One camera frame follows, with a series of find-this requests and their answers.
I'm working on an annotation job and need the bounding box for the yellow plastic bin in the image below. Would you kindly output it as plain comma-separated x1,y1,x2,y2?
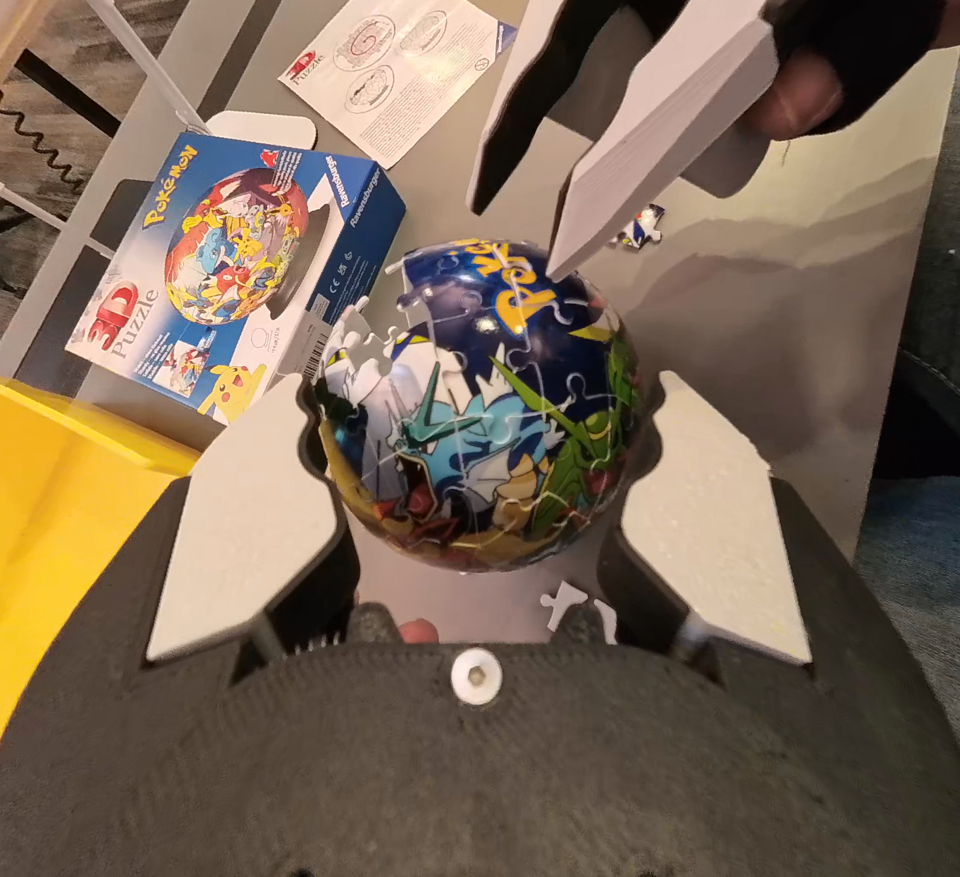
0,374,201,732

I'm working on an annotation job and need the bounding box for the white board stand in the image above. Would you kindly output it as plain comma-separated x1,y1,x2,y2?
69,0,211,137

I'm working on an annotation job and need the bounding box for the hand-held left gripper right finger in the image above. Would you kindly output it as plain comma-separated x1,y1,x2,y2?
613,369,814,668

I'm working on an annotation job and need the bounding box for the blue puzzle box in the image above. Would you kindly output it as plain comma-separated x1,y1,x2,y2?
63,109,409,430

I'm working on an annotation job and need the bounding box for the colourful puzzle ball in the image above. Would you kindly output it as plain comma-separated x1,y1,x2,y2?
309,234,648,576

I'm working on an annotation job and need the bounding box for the person's leg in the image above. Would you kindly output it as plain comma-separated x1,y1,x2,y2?
855,44,960,743

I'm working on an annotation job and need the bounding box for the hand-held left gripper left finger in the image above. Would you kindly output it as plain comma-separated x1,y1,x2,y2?
144,370,351,662

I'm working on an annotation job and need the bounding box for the white red blue puzzle piece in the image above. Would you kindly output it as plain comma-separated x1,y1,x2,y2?
613,202,669,250

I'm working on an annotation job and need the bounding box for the white instruction leaflet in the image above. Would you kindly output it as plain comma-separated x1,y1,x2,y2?
276,0,520,172

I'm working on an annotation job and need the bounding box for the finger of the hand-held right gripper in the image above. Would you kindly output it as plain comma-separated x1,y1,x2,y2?
465,0,717,218
546,0,916,282

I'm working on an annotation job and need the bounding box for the black coiled cable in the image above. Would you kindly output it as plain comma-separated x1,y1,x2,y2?
0,88,65,233

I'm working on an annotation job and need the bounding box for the person's right hand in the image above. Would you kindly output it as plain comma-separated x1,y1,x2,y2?
750,0,960,143

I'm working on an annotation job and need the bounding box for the plain white puzzle piece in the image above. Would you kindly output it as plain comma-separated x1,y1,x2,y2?
538,579,621,647

